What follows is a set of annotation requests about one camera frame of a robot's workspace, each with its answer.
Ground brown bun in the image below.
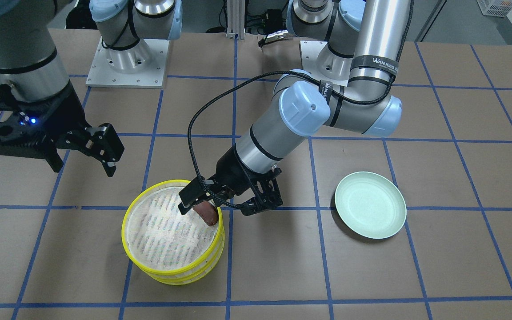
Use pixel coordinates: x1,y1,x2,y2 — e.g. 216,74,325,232
193,201,219,226

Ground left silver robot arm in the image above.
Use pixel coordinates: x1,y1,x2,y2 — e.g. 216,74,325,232
177,0,414,219

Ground yellow steamer basket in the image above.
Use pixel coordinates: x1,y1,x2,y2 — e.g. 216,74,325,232
121,180,225,275
145,232,225,285

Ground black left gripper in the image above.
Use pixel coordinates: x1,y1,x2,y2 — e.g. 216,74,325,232
177,148,283,216

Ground aluminium frame post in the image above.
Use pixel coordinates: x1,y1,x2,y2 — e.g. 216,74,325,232
226,0,246,40

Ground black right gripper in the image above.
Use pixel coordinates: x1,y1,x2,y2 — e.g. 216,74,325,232
0,82,125,177

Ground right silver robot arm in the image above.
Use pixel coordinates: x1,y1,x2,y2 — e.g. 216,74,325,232
0,0,183,177

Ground pale green plate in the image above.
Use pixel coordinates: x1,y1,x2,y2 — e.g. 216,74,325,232
334,172,407,240

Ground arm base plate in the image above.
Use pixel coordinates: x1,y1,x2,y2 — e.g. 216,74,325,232
300,40,356,86
86,39,171,89

